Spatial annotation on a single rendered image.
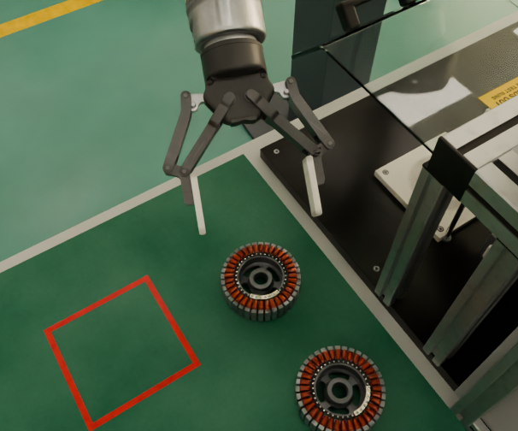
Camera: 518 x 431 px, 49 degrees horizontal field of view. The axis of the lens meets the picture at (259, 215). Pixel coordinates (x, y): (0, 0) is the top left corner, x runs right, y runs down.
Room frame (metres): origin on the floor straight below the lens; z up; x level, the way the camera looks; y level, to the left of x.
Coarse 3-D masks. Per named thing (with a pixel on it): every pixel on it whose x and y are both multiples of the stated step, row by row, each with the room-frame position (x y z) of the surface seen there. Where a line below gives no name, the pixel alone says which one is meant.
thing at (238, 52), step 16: (208, 48) 0.52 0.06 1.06; (224, 48) 0.51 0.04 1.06; (240, 48) 0.51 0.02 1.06; (256, 48) 0.52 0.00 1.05; (208, 64) 0.50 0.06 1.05; (224, 64) 0.49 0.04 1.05; (240, 64) 0.49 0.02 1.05; (256, 64) 0.50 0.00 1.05; (208, 80) 0.49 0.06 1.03; (224, 80) 0.49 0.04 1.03; (240, 80) 0.50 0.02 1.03; (256, 80) 0.50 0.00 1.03; (208, 96) 0.48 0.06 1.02; (240, 96) 0.48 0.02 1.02; (272, 96) 0.49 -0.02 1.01; (240, 112) 0.46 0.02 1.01; (256, 112) 0.46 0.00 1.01
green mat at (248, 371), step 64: (256, 192) 0.53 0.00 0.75; (64, 256) 0.42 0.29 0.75; (128, 256) 0.42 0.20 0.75; (192, 256) 0.42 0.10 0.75; (320, 256) 0.42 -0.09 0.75; (0, 320) 0.31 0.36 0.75; (128, 320) 0.31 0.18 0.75; (192, 320) 0.31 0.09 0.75; (256, 320) 0.31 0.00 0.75; (320, 320) 0.31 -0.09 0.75; (0, 384) 0.23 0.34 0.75; (64, 384) 0.23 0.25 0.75; (128, 384) 0.23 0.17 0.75; (192, 384) 0.23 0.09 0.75; (256, 384) 0.23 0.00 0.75; (320, 384) 0.23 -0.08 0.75
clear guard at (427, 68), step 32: (416, 0) 0.66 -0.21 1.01; (448, 0) 0.59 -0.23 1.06; (480, 0) 0.59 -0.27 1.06; (352, 32) 0.53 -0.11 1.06; (384, 32) 0.53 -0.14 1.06; (416, 32) 0.53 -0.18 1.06; (448, 32) 0.53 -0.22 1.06; (480, 32) 0.53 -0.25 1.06; (512, 32) 0.53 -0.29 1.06; (352, 64) 0.48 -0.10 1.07; (384, 64) 0.48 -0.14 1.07; (416, 64) 0.48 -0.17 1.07; (448, 64) 0.48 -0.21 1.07; (480, 64) 0.48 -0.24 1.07; (512, 64) 0.48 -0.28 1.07; (384, 96) 0.43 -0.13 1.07; (416, 96) 0.43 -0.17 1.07; (448, 96) 0.43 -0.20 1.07; (416, 128) 0.39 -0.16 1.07; (448, 128) 0.39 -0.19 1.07
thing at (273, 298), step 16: (240, 256) 0.40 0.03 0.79; (256, 256) 0.40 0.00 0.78; (272, 256) 0.40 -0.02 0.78; (288, 256) 0.40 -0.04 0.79; (224, 272) 0.37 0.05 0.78; (240, 272) 0.38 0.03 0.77; (256, 272) 0.38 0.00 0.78; (288, 272) 0.37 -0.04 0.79; (224, 288) 0.35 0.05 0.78; (240, 288) 0.35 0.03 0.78; (256, 288) 0.35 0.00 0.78; (272, 288) 0.36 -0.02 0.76; (288, 288) 0.35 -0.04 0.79; (240, 304) 0.32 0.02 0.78; (256, 304) 0.32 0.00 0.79; (272, 304) 0.32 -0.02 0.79; (288, 304) 0.33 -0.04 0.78
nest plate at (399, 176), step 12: (408, 156) 0.58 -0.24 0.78; (420, 156) 0.58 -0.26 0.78; (384, 168) 0.56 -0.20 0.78; (396, 168) 0.56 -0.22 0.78; (408, 168) 0.56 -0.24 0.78; (420, 168) 0.56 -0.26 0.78; (384, 180) 0.54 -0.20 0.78; (396, 180) 0.53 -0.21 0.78; (408, 180) 0.53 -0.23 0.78; (396, 192) 0.51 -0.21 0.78; (408, 192) 0.51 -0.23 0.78; (456, 204) 0.49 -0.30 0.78; (444, 216) 0.47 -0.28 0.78; (468, 216) 0.47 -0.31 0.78; (444, 228) 0.45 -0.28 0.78; (456, 228) 0.45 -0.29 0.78
